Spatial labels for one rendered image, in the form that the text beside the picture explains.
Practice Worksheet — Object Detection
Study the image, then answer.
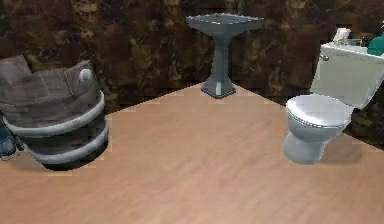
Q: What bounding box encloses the white toilet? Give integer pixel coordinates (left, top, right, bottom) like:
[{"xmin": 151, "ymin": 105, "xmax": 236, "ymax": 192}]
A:
[{"xmin": 281, "ymin": 43, "xmax": 384, "ymax": 166}]

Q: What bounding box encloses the grey pedestal sink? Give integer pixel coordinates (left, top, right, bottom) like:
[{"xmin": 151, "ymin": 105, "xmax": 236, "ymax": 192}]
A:
[{"xmin": 185, "ymin": 13, "xmax": 265, "ymax": 100}]

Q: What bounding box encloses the grey laundry basket with hoops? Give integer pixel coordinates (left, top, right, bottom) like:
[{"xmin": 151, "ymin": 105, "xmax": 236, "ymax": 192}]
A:
[{"xmin": 0, "ymin": 54, "xmax": 110, "ymax": 170}]

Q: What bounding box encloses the teal bottle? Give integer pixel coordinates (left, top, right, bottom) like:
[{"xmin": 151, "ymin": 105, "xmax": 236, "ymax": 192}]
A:
[{"xmin": 367, "ymin": 21, "xmax": 384, "ymax": 57}]

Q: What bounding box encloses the blue cloth bundle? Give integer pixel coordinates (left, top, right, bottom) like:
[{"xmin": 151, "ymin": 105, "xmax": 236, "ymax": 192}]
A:
[{"xmin": 0, "ymin": 114, "xmax": 22, "ymax": 158}]

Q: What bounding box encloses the white tissue box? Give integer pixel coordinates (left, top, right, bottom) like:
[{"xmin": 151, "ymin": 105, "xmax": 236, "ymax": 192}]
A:
[{"xmin": 331, "ymin": 27, "xmax": 352, "ymax": 46}]

